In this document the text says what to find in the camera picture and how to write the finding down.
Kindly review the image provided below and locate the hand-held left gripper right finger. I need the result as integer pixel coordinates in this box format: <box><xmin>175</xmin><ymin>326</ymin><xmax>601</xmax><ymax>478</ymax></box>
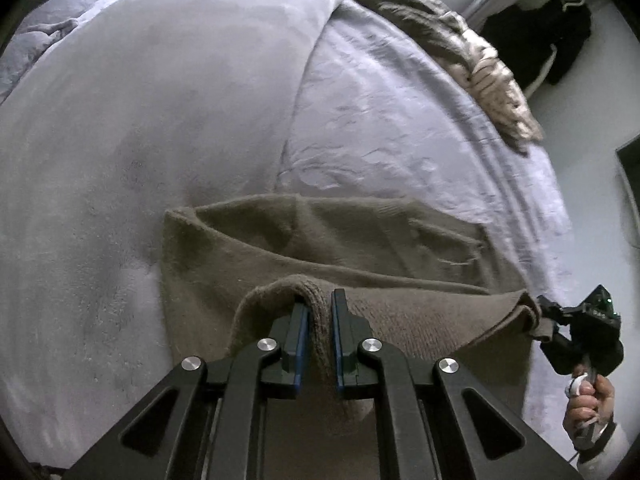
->
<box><xmin>331</xmin><ymin>288</ymin><xmax>583</xmax><ymax>480</ymax></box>

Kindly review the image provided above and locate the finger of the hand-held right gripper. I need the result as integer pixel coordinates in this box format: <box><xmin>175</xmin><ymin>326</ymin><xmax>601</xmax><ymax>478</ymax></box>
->
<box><xmin>537</xmin><ymin>296</ymin><xmax>569</xmax><ymax>324</ymax></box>

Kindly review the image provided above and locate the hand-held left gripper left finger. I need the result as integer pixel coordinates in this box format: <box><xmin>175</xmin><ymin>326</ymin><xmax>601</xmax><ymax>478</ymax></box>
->
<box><xmin>62</xmin><ymin>302</ymin><xmax>311</xmax><ymax>480</ymax></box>

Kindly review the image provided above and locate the brown knit sweater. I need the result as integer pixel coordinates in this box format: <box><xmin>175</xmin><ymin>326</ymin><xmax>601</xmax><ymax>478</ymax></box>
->
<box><xmin>161</xmin><ymin>194</ymin><xmax>556</xmax><ymax>480</ymax></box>

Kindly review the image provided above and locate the person's right forearm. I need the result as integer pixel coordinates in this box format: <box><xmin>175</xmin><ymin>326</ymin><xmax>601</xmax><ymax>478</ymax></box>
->
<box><xmin>572</xmin><ymin>422</ymin><xmax>636</xmax><ymax>478</ymax></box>

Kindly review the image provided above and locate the person's right hand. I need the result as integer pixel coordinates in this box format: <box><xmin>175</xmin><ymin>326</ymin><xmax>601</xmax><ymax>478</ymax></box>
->
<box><xmin>562</xmin><ymin>366</ymin><xmax>617</xmax><ymax>450</ymax></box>

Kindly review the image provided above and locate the dark flat screen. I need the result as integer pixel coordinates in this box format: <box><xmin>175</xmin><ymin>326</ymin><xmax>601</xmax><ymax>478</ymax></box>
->
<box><xmin>615</xmin><ymin>132</ymin><xmax>640</xmax><ymax>251</ymax></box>

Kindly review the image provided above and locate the beige patterned throw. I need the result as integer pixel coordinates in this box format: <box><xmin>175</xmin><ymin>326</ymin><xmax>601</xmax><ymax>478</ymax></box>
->
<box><xmin>347</xmin><ymin>0</ymin><xmax>546</xmax><ymax>153</ymax></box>

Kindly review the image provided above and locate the lavender fleece blanket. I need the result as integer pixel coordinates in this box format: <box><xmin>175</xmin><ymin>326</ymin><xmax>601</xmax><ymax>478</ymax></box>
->
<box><xmin>0</xmin><ymin>0</ymin><xmax>581</xmax><ymax>466</ymax></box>

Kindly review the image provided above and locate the black hooded garment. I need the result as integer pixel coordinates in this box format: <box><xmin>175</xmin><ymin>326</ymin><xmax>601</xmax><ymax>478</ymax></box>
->
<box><xmin>482</xmin><ymin>0</ymin><xmax>593</xmax><ymax>87</ymax></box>

